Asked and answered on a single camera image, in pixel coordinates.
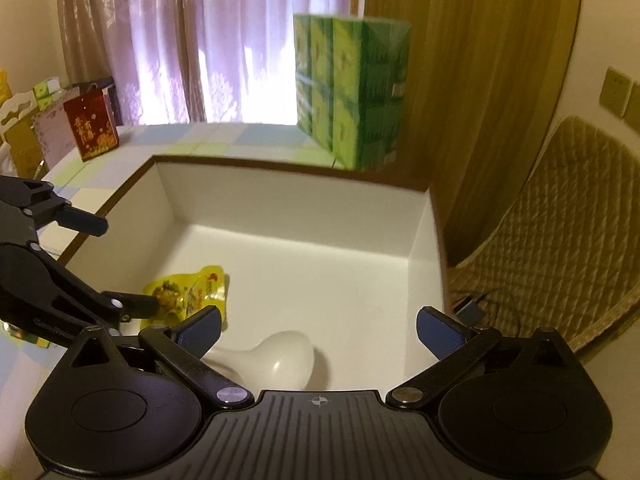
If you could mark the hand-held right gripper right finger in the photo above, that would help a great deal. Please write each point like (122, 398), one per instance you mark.
(439, 332)

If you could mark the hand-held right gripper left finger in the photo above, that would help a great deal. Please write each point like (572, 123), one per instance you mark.
(200, 334)

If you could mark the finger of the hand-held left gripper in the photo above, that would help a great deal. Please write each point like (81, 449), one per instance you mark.
(60, 292)
(80, 220)

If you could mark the yellow green snack packet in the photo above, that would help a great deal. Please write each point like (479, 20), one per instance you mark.
(175, 292)

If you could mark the white plastic spoon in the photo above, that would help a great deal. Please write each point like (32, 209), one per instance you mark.
(285, 360)

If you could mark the brown cardboard box white inside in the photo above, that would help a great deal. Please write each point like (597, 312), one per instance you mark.
(300, 245)

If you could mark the dark plug adapter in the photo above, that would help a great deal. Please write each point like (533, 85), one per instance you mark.
(468, 310)

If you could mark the pale pink gift bag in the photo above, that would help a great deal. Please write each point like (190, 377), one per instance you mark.
(52, 135)

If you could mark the yellow cardboard box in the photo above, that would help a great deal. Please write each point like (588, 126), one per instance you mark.
(22, 147)

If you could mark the red gift box gold print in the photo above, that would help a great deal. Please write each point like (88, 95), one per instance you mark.
(92, 127)

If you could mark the small green box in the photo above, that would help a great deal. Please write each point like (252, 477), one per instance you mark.
(47, 92)

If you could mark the woven chair back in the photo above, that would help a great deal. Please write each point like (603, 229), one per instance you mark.
(550, 220)

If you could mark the purple sheer curtain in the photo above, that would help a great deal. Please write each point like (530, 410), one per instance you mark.
(165, 40)

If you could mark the olive curtain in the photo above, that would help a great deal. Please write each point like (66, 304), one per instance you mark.
(475, 85)

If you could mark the green tissue multipack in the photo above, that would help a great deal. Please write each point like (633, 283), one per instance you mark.
(350, 90)

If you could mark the beige wall switch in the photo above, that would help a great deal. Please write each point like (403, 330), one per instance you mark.
(615, 91)

